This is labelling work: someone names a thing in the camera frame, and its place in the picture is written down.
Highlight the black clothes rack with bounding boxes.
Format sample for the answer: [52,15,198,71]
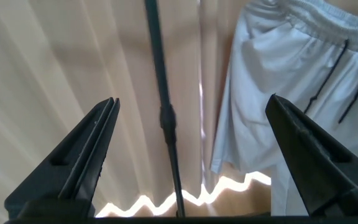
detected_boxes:
[144,0,187,218]

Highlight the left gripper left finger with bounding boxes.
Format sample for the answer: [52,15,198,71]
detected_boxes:
[4,97,121,219]

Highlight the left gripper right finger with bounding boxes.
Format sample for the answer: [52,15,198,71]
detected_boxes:
[265,94,358,217]

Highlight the pale grey shorts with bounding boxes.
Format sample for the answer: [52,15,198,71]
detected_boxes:
[209,0,358,217]

